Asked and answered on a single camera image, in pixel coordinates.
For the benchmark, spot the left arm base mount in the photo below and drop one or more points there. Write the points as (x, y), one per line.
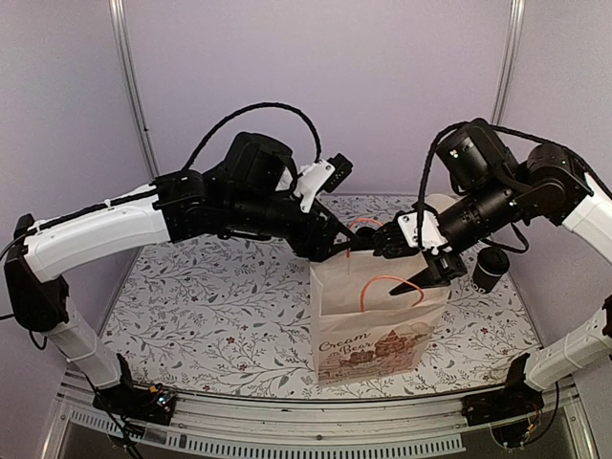
(154, 404)

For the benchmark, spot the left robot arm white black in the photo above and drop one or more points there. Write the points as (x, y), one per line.
(256, 192)

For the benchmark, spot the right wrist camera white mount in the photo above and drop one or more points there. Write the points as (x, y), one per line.
(399, 238)

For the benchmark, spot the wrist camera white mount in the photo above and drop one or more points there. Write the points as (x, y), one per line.
(399, 238)
(322, 175)

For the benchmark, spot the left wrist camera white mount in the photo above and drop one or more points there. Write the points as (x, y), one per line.
(322, 175)

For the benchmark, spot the black paper coffee cup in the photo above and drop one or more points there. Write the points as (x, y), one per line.
(483, 280)

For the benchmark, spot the black plastic cup lid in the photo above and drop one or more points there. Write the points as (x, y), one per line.
(493, 261)

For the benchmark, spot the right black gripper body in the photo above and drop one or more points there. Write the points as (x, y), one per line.
(493, 207)

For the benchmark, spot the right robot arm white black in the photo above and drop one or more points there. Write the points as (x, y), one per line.
(502, 176)

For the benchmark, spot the left aluminium frame post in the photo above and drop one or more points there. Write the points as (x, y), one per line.
(128, 70)

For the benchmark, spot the aluminium frame post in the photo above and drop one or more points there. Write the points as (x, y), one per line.
(509, 57)
(128, 70)

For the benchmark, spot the floral table mat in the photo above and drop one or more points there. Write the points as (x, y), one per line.
(233, 317)

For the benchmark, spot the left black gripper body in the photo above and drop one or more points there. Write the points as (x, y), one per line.
(255, 214)

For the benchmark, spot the aluminium front rail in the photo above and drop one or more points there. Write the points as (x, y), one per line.
(431, 425)

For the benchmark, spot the right aluminium frame post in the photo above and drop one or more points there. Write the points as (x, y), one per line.
(509, 57)

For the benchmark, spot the white paper bag orange handles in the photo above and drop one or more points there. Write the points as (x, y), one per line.
(359, 331)

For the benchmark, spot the stack of paper cups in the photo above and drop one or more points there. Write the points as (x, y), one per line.
(440, 202)

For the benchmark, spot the stack of black cup lids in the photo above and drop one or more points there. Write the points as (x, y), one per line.
(365, 233)

